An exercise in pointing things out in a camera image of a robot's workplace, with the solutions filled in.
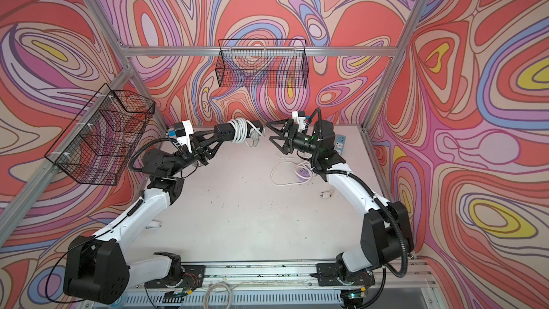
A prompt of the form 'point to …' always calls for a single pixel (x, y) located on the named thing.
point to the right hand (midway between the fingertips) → (267, 137)
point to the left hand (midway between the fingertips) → (224, 138)
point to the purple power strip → (303, 172)
